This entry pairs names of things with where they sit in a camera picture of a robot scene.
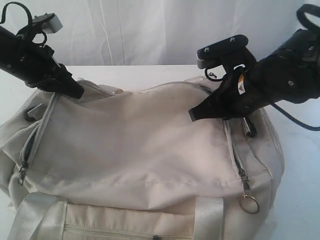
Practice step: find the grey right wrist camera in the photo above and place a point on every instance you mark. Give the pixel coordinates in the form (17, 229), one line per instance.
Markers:
(211, 56)

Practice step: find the cream fabric duffel bag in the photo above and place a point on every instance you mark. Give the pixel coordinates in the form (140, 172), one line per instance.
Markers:
(132, 165)

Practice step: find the white backdrop curtain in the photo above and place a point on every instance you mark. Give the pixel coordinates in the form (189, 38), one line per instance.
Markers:
(155, 32)

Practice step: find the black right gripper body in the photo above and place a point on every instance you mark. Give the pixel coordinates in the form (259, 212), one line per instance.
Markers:
(236, 97)

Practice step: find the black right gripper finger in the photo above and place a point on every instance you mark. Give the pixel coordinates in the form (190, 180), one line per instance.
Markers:
(212, 108)

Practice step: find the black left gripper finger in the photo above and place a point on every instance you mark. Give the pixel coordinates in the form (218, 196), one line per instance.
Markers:
(70, 85)
(49, 85)

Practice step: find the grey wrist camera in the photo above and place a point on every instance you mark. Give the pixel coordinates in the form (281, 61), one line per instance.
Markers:
(211, 56)
(49, 23)

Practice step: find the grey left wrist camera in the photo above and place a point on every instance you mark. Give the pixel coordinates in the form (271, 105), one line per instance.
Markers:
(49, 23)

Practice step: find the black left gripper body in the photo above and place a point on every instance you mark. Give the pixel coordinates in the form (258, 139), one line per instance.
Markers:
(31, 62)

